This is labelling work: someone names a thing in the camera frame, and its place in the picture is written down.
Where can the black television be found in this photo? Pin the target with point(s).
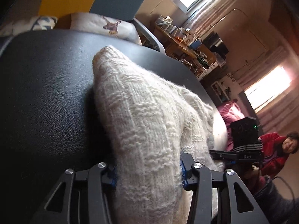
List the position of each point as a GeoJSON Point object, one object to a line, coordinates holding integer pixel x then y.
{"type": "Point", "coordinates": [216, 43]}

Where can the geometric print pillow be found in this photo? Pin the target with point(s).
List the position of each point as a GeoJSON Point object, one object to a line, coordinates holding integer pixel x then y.
{"type": "Point", "coordinates": [30, 24]}

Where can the white floral board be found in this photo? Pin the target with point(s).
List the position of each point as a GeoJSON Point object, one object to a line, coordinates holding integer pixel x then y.
{"type": "Point", "coordinates": [231, 78]}

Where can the plain pink curtain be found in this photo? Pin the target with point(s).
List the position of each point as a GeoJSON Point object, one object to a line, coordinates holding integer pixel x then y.
{"type": "Point", "coordinates": [257, 67]}

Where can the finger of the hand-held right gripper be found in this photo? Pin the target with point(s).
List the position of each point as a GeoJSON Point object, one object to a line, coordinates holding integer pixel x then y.
{"type": "Point", "coordinates": [222, 155]}

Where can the white shelf unit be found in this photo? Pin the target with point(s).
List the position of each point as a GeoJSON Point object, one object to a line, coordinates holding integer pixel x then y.
{"type": "Point", "coordinates": [220, 91]}

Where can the white deer print pillow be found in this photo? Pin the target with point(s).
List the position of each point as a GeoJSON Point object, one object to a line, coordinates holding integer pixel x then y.
{"type": "Point", "coordinates": [93, 23]}

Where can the white carton box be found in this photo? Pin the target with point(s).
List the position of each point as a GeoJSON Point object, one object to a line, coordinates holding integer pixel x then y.
{"type": "Point", "coordinates": [190, 39]}

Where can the dark bed headboard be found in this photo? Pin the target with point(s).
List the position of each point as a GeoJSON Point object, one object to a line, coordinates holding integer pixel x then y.
{"type": "Point", "coordinates": [247, 105]}

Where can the blue chair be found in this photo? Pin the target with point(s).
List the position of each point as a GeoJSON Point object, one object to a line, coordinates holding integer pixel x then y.
{"type": "Point", "coordinates": [197, 44]}

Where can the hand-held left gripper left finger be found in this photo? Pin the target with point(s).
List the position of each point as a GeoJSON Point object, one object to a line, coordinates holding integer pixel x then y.
{"type": "Point", "coordinates": [113, 177]}

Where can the pink ruffled bedding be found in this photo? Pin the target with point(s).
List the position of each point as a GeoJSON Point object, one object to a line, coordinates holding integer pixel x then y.
{"type": "Point", "coordinates": [230, 112]}

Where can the pink patterned curtain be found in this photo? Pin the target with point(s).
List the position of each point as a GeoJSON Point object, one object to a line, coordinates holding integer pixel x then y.
{"type": "Point", "coordinates": [210, 16]}

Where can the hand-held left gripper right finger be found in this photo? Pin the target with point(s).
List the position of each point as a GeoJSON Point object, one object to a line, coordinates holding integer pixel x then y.
{"type": "Point", "coordinates": [183, 171]}

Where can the wooden desk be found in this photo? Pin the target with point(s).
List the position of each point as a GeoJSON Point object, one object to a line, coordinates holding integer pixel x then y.
{"type": "Point", "coordinates": [184, 49]}

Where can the cream knitted sweater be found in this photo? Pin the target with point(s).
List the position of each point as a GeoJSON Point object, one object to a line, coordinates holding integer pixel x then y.
{"type": "Point", "coordinates": [144, 126]}

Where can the person's dark jacket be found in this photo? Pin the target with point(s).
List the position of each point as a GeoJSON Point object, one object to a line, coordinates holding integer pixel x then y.
{"type": "Point", "coordinates": [275, 203]}

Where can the dark green clothes pile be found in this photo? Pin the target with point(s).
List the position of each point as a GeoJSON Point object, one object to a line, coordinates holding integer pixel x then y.
{"type": "Point", "coordinates": [202, 59]}

